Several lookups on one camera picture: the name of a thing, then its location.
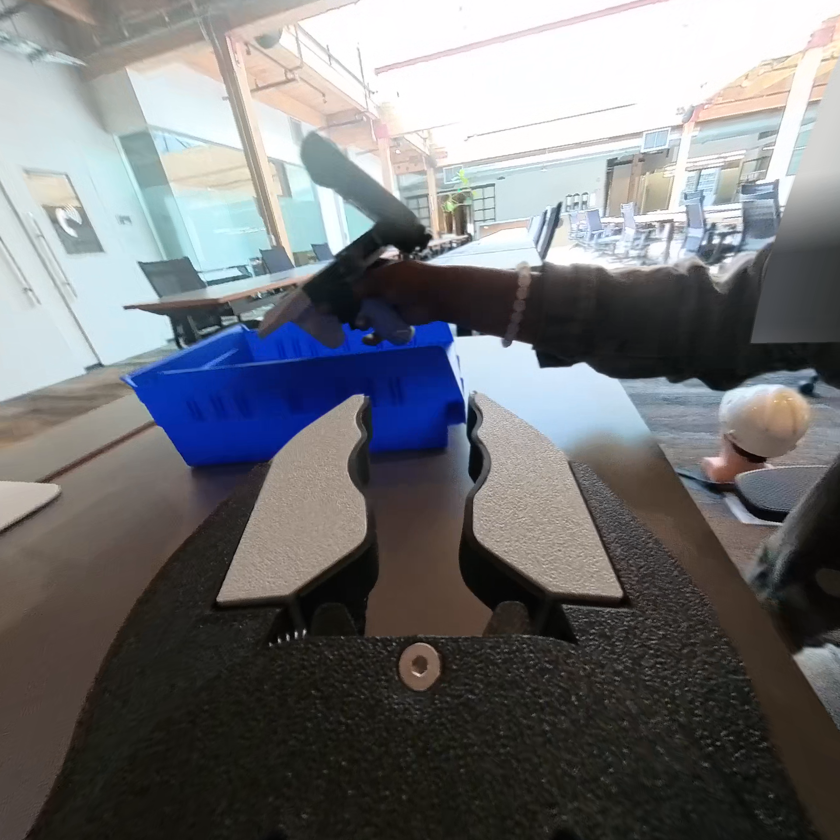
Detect black mesh chair armrest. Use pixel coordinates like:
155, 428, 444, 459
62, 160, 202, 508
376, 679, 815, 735
730, 465, 829, 524

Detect wooden desk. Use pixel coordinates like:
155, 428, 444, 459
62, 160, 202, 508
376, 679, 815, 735
427, 226, 546, 271
123, 261, 332, 349

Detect person's right forearm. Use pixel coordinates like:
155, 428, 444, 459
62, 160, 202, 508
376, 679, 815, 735
524, 241, 840, 392

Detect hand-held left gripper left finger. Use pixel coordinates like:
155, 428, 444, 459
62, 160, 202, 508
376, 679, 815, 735
215, 394, 379, 634

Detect person's right hand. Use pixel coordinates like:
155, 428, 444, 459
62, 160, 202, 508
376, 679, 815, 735
357, 258, 521, 343

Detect blue plastic bin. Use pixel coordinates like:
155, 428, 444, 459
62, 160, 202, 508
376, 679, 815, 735
121, 320, 468, 468

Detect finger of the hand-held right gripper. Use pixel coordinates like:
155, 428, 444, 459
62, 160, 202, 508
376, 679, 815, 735
258, 285, 322, 340
308, 308, 347, 350

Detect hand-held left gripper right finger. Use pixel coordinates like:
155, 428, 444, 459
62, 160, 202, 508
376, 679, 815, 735
459, 392, 626, 634

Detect person's pale shoe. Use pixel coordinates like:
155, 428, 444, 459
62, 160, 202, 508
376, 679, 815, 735
701, 384, 812, 485

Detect person's dark denim jacket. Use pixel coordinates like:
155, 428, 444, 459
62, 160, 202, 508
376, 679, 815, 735
748, 459, 840, 652

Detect white beaded bracelet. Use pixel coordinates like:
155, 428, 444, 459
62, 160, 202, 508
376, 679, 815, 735
502, 261, 531, 347

